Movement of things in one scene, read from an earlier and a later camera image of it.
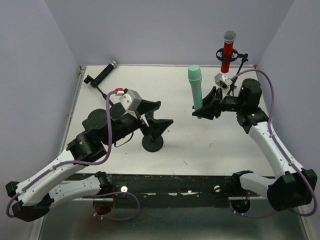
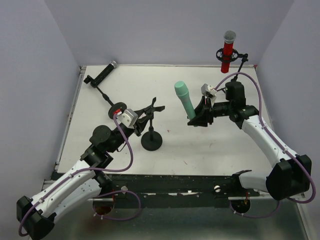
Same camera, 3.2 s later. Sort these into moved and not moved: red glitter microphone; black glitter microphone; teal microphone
Moved: teal microphone
Not moved: red glitter microphone; black glitter microphone
